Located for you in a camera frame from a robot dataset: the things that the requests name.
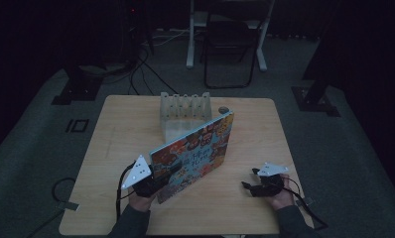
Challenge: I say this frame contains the dark equipment tower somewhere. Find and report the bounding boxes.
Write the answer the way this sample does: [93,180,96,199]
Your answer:
[118,0,155,68]

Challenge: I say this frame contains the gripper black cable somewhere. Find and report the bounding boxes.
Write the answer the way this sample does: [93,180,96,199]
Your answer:
[280,176,329,232]
[115,161,138,222]

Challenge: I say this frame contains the grey tape patch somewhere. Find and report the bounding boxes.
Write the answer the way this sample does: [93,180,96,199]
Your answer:
[56,200,80,212]

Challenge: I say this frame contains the white floor cable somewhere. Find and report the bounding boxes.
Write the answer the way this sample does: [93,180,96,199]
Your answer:
[148,29,191,47]

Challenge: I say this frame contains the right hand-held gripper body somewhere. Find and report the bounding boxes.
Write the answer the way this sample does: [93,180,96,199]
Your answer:
[253,161,291,198]

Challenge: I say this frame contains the black folding chair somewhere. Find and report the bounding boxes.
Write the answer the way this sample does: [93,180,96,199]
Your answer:
[202,0,259,90]

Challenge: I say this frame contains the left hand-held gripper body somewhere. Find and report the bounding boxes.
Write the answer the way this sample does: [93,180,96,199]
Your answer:
[121,154,162,198]

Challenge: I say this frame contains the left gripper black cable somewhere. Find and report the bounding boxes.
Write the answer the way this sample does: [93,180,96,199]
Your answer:
[115,161,138,222]

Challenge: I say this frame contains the black looped floor cable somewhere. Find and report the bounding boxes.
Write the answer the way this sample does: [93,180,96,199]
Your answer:
[51,177,77,204]

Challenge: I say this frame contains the black floor cables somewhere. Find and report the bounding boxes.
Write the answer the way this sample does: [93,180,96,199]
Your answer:
[128,48,180,97]

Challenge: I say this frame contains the black slanted stand with base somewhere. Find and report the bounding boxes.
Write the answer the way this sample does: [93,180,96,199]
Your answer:
[291,0,342,118]

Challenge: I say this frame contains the white desk frame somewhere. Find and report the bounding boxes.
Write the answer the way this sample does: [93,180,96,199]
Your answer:
[186,0,277,72]

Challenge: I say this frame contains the person's right hand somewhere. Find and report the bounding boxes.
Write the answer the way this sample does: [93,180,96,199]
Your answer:
[270,174,297,212]

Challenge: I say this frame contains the translucent white book rack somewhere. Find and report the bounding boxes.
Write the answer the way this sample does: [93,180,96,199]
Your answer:
[159,91,213,144]

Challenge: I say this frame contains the black stand with flat base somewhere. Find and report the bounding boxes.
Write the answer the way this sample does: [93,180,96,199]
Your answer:
[51,63,104,106]

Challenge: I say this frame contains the colourful cartoon picture book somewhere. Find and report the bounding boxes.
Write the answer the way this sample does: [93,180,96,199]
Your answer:
[148,110,235,205]

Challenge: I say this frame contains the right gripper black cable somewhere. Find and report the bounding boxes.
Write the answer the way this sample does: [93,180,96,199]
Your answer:
[280,176,329,232]

